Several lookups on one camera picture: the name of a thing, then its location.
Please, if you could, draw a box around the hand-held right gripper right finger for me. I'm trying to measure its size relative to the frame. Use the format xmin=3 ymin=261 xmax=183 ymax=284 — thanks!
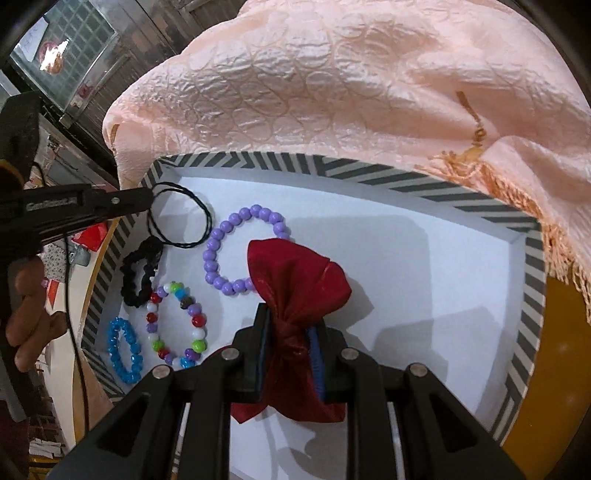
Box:
xmin=308 ymin=325 xmax=527 ymax=480

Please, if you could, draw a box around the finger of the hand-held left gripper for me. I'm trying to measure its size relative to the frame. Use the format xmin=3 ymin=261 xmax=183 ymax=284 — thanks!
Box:
xmin=83 ymin=185 xmax=154 ymax=230

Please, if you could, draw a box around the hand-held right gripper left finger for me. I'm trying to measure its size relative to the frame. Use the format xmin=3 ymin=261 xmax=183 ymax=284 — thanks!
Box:
xmin=46 ymin=302 xmax=273 ymax=480

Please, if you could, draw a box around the multicoloured bead bracelet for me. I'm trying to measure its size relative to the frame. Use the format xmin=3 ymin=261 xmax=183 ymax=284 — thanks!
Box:
xmin=145 ymin=281 xmax=208 ymax=369

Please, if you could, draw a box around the red bow hair clip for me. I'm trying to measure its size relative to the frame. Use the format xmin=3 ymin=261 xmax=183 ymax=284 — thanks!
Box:
xmin=230 ymin=239 xmax=352 ymax=423

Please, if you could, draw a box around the thin black hair tie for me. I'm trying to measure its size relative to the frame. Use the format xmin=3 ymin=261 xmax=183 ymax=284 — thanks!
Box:
xmin=147 ymin=181 xmax=214 ymax=247

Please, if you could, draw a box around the black scrunchie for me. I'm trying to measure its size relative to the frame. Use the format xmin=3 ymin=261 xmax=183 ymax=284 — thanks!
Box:
xmin=121 ymin=236 xmax=163 ymax=309

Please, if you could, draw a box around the purple bead bracelet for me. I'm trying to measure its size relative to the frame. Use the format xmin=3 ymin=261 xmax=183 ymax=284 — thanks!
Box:
xmin=203 ymin=205 xmax=293 ymax=296

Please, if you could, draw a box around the striped cardboard box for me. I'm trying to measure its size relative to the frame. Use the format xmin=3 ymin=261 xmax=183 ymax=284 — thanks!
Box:
xmin=81 ymin=151 xmax=548 ymax=446

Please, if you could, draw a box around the blue bead bracelet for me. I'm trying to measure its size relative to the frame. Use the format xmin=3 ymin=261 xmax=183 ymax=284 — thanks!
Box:
xmin=106 ymin=318 xmax=144 ymax=385

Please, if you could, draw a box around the person's left hand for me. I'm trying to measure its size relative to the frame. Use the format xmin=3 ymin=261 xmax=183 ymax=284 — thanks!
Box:
xmin=6 ymin=256 xmax=68 ymax=371

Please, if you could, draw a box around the red bag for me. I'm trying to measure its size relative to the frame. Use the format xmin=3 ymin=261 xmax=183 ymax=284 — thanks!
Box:
xmin=74 ymin=222 xmax=110 ymax=253

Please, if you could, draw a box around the orange window sticker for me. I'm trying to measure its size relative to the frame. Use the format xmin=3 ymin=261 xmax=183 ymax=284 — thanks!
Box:
xmin=39 ymin=39 xmax=71 ymax=75

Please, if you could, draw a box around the metal security door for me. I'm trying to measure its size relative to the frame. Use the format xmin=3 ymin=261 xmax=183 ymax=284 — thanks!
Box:
xmin=9 ymin=0 xmax=218 ymax=185

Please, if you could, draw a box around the pink fringed scarf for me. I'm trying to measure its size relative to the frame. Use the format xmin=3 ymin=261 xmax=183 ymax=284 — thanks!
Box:
xmin=102 ymin=0 xmax=591 ymax=324

